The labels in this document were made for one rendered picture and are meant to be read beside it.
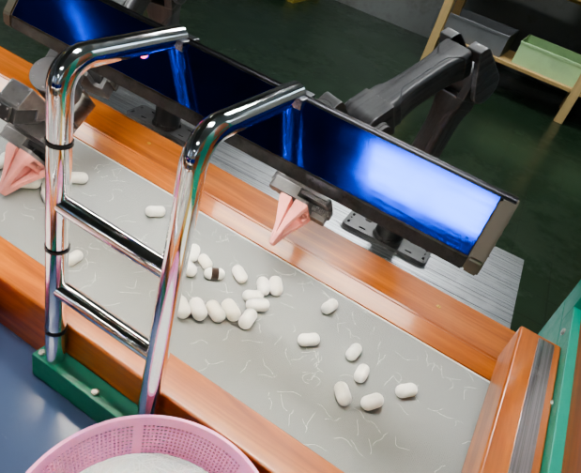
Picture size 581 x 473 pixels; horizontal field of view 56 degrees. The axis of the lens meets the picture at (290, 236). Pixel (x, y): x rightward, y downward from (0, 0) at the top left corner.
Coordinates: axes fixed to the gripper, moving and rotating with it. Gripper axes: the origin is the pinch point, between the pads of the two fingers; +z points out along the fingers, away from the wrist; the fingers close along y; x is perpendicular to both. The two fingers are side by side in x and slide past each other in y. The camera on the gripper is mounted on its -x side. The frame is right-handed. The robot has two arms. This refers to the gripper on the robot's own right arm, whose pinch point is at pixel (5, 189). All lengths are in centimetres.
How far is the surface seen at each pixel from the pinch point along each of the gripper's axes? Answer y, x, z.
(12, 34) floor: -208, 165, -72
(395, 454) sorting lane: 70, 1, 1
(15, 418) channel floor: 29.5, -8.3, 21.7
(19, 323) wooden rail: 19.7, -4.8, 13.6
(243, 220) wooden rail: 30.2, 15.7, -18.2
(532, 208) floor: 89, 234, -151
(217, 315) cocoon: 40.6, 1.3, -1.7
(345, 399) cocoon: 62, 1, -2
